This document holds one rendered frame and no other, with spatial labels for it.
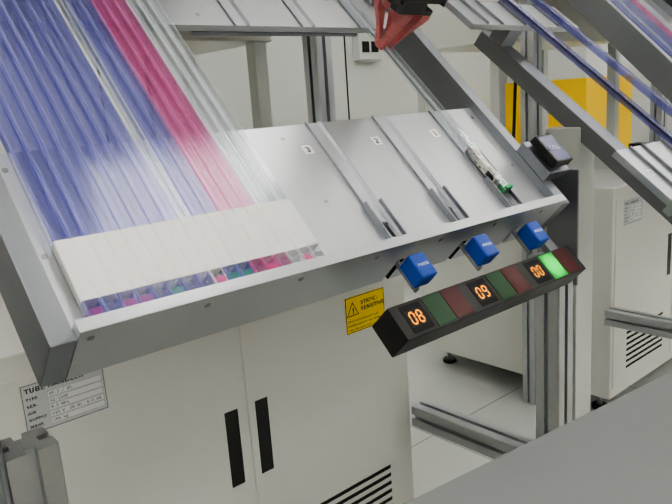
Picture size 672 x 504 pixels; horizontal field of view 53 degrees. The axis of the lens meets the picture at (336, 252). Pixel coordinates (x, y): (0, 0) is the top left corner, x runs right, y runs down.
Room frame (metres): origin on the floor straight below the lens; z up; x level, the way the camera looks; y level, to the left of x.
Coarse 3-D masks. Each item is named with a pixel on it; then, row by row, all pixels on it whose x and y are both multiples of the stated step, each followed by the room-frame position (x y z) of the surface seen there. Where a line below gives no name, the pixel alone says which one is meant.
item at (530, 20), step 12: (504, 0) 1.25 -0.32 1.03; (516, 12) 1.23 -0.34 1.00; (528, 24) 1.21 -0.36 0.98; (540, 24) 1.21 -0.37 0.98; (552, 36) 1.18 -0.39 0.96; (564, 48) 1.16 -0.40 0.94; (576, 60) 1.15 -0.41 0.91; (588, 72) 1.13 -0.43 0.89; (600, 84) 1.12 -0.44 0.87; (612, 84) 1.11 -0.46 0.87; (624, 96) 1.09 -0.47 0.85; (636, 108) 1.08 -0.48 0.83; (648, 120) 1.06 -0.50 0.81; (660, 132) 1.05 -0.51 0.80
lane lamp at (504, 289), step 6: (498, 270) 0.77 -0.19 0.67; (486, 276) 0.76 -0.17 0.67; (492, 276) 0.76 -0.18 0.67; (498, 276) 0.77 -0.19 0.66; (492, 282) 0.75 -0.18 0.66; (498, 282) 0.76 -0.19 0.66; (504, 282) 0.76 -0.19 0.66; (498, 288) 0.75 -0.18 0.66; (504, 288) 0.75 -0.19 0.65; (510, 288) 0.76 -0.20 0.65; (498, 294) 0.74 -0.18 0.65; (504, 294) 0.75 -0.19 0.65; (510, 294) 0.75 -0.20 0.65; (516, 294) 0.75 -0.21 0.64
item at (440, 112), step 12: (348, 0) 1.08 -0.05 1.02; (360, 12) 1.07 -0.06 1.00; (360, 24) 1.06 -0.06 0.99; (372, 24) 1.06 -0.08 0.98; (372, 36) 1.04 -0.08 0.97; (384, 48) 1.03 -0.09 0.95; (396, 60) 1.01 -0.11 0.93; (408, 72) 0.99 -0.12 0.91; (420, 84) 0.98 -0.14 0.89; (420, 96) 0.98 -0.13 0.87; (432, 96) 0.97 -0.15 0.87; (432, 108) 0.96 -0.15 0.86; (444, 108) 0.96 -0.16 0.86; (444, 120) 0.94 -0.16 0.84; (456, 132) 0.93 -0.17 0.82; (468, 144) 0.92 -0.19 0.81; (504, 180) 0.89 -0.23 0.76; (504, 192) 0.88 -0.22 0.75
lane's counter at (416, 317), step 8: (408, 304) 0.67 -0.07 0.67; (416, 304) 0.68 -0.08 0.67; (408, 312) 0.66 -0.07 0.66; (416, 312) 0.67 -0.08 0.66; (424, 312) 0.67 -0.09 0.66; (408, 320) 0.65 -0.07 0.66; (416, 320) 0.66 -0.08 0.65; (424, 320) 0.66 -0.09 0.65; (416, 328) 0.65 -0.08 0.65; (424, 328) 0.65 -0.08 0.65
